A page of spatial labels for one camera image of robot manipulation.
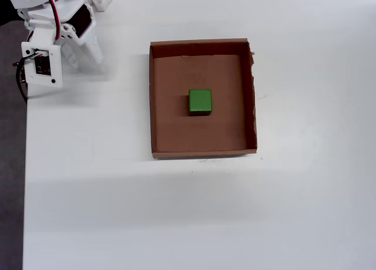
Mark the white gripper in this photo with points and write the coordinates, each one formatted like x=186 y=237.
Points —
x=93 y=50

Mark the green cube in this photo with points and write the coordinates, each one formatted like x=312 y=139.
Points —
x=200 y=100

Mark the brown cardboard box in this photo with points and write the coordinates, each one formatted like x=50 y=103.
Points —
x=176 y=134

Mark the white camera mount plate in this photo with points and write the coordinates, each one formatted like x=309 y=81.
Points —
x=55 y=66

